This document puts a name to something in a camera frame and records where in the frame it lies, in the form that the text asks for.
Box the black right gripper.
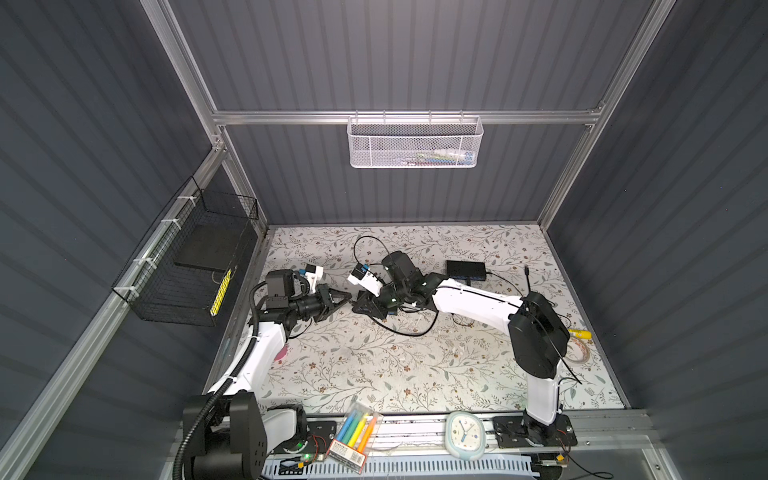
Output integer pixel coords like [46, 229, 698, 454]
[350, 281, 409, 320]

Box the black ribbed network switch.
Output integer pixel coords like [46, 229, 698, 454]
[446, 260, 487, 281]

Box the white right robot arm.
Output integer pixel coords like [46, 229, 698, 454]
[348, 251, 578, 447]

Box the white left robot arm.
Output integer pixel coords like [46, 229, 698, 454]
[171, 264, 352, 479]

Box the pink tape roll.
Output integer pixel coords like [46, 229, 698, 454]
[274, 344, 288, 361]

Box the pack of coloured markers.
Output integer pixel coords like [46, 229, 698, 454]
[327, 402, 383, 474]

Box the small mint desk clock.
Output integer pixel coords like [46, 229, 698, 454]
[444, 411, 487, 461]

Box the clear tape roll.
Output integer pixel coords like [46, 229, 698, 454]
[566, 337, 591, 364]

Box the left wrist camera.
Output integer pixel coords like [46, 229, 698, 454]
[300, 264, 324, 294]

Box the white wire mesh basket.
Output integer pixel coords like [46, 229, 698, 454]
[346, 115, 484, 169]

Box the black wire wall basket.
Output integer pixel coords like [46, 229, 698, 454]
[113, 178, 260, 327]

